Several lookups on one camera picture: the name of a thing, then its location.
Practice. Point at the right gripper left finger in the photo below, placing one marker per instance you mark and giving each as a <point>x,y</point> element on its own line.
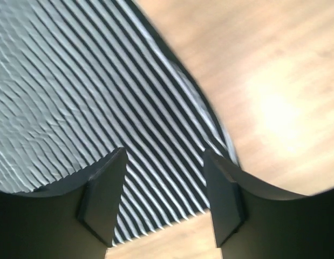
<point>73,217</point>

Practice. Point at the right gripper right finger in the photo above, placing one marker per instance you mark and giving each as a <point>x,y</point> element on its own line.
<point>254,219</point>

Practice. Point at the black white striped tank top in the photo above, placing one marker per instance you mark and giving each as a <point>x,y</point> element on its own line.
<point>79,79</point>

